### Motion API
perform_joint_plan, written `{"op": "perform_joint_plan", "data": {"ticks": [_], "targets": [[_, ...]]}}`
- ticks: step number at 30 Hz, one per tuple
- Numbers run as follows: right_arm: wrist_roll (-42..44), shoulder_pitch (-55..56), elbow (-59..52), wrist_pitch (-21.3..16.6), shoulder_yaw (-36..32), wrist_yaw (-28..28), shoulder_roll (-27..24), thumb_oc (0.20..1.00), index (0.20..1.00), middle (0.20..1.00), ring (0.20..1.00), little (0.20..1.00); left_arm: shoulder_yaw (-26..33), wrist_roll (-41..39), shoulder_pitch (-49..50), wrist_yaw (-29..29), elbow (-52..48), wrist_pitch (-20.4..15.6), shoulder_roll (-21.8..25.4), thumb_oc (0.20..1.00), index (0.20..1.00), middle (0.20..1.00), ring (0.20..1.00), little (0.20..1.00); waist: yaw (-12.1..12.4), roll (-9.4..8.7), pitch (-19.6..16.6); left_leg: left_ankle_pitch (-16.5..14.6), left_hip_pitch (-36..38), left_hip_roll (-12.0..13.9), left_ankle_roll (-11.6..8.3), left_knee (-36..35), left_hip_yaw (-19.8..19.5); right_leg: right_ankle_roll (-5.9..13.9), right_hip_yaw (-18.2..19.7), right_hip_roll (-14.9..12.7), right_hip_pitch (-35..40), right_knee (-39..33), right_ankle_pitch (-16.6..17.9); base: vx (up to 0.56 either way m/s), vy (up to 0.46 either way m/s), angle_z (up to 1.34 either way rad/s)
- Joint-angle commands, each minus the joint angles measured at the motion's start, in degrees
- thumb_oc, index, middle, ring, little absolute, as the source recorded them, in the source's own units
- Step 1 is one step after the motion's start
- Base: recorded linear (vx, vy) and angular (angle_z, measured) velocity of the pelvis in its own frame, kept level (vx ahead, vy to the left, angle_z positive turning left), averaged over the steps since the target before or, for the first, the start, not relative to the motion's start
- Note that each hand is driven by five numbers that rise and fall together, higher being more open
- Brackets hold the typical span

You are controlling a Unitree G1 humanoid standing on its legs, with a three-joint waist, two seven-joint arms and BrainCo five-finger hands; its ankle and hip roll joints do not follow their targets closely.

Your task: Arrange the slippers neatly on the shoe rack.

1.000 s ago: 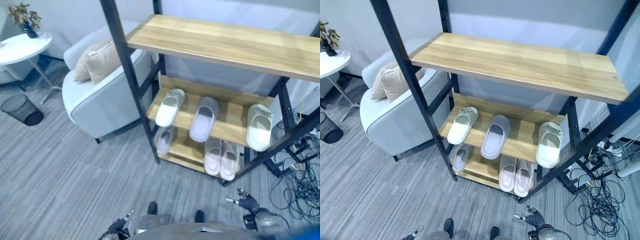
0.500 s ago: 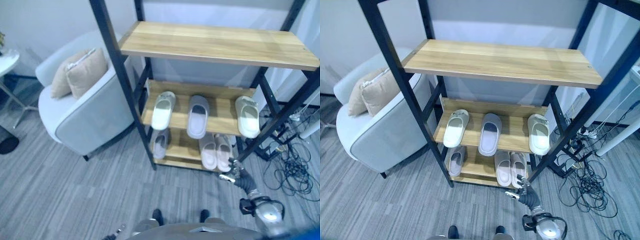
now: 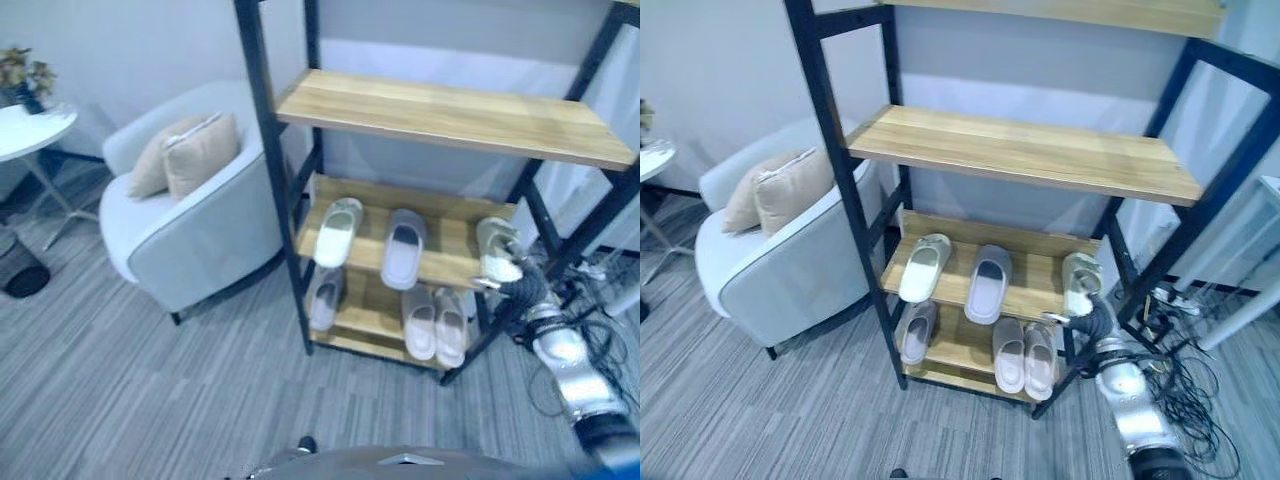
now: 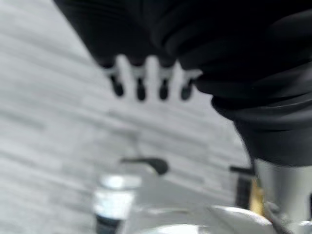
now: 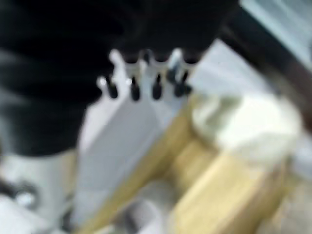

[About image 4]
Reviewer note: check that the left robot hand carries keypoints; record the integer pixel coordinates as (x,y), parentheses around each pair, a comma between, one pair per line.
(219,48)

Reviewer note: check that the yellow strip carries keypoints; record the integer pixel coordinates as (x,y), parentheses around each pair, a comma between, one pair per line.
(257,200)

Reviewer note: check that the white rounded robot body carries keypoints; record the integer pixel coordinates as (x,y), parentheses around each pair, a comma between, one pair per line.
(219,221)

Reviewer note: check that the black metal frame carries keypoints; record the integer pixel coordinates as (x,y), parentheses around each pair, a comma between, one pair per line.
(243,187)

